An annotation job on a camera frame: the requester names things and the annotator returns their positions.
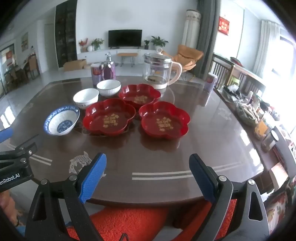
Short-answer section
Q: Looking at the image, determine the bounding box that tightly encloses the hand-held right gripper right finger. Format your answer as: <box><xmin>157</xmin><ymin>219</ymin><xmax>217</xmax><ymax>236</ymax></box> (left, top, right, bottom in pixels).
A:
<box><xmin>188</xmin><ymin>153</ymin><xmax>272</xmax><ymax>241</ymax></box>

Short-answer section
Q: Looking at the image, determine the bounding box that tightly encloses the clutter of bottles and packets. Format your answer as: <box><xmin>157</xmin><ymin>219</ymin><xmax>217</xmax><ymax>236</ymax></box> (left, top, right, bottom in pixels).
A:
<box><xmin>222</xmin><ymin>85</ymin><xmax>296</xmax><ymax>151</ymax></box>

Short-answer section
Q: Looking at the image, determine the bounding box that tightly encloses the white ribbed bowl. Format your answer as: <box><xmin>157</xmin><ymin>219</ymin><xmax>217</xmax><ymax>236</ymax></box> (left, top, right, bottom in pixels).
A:
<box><xmin>96</xmin><ymin>79</ymin><xmax>122</xmax><ymax>98</ymax></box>

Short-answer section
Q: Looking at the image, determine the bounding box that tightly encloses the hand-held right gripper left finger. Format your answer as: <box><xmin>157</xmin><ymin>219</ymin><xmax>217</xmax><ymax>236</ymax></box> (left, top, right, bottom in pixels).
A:
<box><xmin>24</xmin><ymin>152</ymin><xmax>107</xmax><ymax>241</ymax></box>

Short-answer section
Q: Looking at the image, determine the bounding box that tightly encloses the person's left hand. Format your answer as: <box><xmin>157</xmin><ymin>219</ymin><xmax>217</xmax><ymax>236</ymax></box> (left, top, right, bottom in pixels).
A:
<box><xmin>0</xmin><ymin>189</ymin><xmax>20</xmax><ymax>229</ymax></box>

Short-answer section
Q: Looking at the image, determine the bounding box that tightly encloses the plain white bowl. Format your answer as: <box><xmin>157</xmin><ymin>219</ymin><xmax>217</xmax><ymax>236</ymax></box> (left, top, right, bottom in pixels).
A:
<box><xmin>73</xmin><ymin>88</ymin><xmax>100</xmax><ymax>110</ymax></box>

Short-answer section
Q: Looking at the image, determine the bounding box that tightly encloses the large leafy potted plant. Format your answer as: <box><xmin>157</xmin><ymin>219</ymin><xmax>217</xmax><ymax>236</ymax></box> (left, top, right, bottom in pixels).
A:
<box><xmin>150</xmin><ymin>36</ymin><xmax>169</xmax><ymax>48</ymax></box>

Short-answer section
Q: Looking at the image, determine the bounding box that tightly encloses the wooden dining chair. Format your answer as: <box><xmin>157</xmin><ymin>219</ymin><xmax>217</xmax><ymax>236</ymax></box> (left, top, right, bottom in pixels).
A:
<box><xmin>23</xmin><ymin>54</ymin><xmax>40</xmax><ymax>80</ymax></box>

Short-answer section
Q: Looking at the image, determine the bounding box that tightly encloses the dark wooden bench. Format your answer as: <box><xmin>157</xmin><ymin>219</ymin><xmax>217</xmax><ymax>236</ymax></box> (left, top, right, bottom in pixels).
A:
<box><xmin>211</xmin><ymin>53</ymin><xmax>266</xmax><ymax>98</ymax></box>

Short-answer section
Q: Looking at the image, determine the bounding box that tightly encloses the flat screen television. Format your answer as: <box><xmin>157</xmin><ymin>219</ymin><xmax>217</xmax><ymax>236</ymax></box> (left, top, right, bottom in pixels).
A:
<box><xmin>108</xmin><ymin>29</ymin><xmax>142</xmax><ymax>49</ymax></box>

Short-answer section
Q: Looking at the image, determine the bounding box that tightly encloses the white sheer curtain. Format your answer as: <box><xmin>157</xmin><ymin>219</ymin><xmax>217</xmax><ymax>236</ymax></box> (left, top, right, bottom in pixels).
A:
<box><xmin>254</xmin><ymin>20</ymin><xmax>280</xmax><ymax>72</ymax></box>

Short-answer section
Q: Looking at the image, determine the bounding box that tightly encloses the blue and white patterned bowl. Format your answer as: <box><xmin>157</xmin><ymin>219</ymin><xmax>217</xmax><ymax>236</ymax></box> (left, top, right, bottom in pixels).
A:
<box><xmin>43</xmin><ymin>105</ymin><xmax>80</xmax><ymax>136</ymax></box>

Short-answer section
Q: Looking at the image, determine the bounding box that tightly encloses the wooden stool with metal legs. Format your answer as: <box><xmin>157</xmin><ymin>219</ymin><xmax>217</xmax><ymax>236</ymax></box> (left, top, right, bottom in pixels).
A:
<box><xmin>117</xmin><ymin>53</ymin><xmax>138</xmax><ymax>67</ymax></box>

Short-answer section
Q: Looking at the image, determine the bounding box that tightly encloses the orange fleece clothing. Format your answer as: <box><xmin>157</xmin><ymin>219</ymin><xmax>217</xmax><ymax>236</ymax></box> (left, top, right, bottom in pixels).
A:
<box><xmin>67</xmin><ymin>199</ymin><xmax>236</xmax><ymax>241</ymax></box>

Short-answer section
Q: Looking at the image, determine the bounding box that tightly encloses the grey curtain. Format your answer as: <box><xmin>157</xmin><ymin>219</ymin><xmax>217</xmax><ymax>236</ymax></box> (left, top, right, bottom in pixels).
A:
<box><xmin>198</xmin><ymin>0</ymin><xmax>220</xmax><ymax>79</ymax></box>

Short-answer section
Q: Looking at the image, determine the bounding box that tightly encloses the tall dark display cabinet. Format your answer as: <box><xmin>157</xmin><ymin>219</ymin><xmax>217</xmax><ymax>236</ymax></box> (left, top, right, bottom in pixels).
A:
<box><xmin>55</xmin><ymin>2</ymin><xmax>78</xmax><ymax>68</ymax></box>

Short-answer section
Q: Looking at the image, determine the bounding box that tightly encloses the red wall poster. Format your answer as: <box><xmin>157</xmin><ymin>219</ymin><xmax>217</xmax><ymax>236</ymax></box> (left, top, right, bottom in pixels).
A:
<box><xmin>218</xmin><ymin>17</ymin><xmax>230</xmax><ymax>35</ymax></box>

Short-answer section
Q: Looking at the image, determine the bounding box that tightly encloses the tall printed tin can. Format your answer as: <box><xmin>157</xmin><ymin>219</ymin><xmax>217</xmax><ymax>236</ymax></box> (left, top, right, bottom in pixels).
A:
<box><xmin>91</xmin><ymin>63</ymin><xmax>103</xmax><ymax>87</ymax></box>

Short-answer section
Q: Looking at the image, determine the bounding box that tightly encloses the white television cabinet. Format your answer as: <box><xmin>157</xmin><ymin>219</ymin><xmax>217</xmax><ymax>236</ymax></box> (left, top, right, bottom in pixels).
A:
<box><xmin>77</xmin><ymin>48</ymin><xmax>162</xmax><ymax>63</ymax></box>

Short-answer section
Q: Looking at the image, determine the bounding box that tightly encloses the floral chair cushion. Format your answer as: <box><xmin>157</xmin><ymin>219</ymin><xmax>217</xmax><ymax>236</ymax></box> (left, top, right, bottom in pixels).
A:
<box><xmin>266</xmin><ymin>176</ymin><xmax>296</xmax><ymax>234</ymax></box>

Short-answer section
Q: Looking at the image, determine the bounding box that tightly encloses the glass electric kettle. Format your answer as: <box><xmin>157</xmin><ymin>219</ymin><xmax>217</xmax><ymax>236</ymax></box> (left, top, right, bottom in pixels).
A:
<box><xmin>142</xmin><ymin>48</ymin><xmax>183</xmax><ymax>90</ymax></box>

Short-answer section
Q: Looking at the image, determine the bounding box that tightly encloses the white standing air conditioner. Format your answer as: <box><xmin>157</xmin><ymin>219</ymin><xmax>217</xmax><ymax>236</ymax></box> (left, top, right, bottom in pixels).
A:
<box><xmin>181</xmin><ymin>9</ymin><xmax>201</xmax><ymax>47</ymax></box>

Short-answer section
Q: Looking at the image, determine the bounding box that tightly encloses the purple glass canister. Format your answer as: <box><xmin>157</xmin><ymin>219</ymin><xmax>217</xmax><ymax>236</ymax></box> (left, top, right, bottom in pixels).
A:
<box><xmin>101</xmin><ymin>52</ymin><xmax>116</xmax><ymax>81</ymax></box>

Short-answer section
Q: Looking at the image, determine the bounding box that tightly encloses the red flower-shaped plate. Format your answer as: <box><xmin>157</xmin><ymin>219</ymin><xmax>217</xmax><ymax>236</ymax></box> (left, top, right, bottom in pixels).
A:
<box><xmin>119</xmin><ymin>84</ymin><xmax>161</xmax><ymax>109</ymax></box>
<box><xmin>138</xmin><ymin>101</ymin><xmax>190</xmax><ymax>140</ymax></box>
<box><xmin>83</xmin><ymin>98</ymin><xmax>136</xmax><ymax>136</ymax></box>

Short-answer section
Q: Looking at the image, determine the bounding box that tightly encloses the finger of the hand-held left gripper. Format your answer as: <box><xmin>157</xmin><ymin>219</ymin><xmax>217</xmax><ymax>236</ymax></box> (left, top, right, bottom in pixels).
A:
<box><xmin>0</xmin><ymin>127</ymin><xmax>14</xmax><ymax>143</ymax></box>
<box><xmin>0</xmin><ymin>142</ymin><xmax>38</xmax><ymax>168</ymax></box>

